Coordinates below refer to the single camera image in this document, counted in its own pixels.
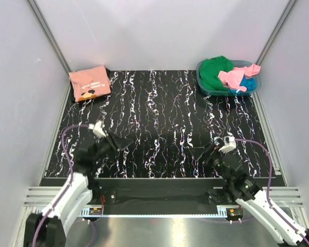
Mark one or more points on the green t shirt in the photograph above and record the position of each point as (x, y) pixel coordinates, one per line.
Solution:
(209, 71)

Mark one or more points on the right orange connector box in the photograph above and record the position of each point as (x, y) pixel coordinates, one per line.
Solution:
(234, 212)

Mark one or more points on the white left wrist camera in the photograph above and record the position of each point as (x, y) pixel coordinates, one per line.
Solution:
(98, 129)

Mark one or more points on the bright pink t shirt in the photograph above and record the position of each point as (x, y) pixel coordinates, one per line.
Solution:
(232, 79)

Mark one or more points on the left orange connector box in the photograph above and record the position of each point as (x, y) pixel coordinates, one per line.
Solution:
(95, 211)

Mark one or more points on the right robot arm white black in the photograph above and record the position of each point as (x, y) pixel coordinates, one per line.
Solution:
(243, 190)

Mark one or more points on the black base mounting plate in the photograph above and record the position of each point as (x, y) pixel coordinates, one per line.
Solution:
(161, 197)

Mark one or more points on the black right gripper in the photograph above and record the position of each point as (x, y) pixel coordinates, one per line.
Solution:
(209, 154)

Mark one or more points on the orange connector box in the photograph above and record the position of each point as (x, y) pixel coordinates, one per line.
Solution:
(234, 212)
(95, 211)

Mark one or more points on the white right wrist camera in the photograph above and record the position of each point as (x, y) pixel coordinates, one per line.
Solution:
(226, 144)

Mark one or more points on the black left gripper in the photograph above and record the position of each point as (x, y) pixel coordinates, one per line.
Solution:
(118, 143)

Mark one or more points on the blue t shirt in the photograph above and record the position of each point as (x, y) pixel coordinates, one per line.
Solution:
(248, 82)

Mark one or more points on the blue plastic laundry basket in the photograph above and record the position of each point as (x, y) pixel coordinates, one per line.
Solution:
(257, 85)

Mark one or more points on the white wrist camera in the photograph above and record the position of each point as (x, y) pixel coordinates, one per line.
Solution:
(226, 144)
(98, 129)

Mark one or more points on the dusty pink t shirt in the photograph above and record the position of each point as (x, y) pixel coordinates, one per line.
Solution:
(90, 83)

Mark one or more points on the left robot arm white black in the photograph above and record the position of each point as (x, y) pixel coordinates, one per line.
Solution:
(50, 227)

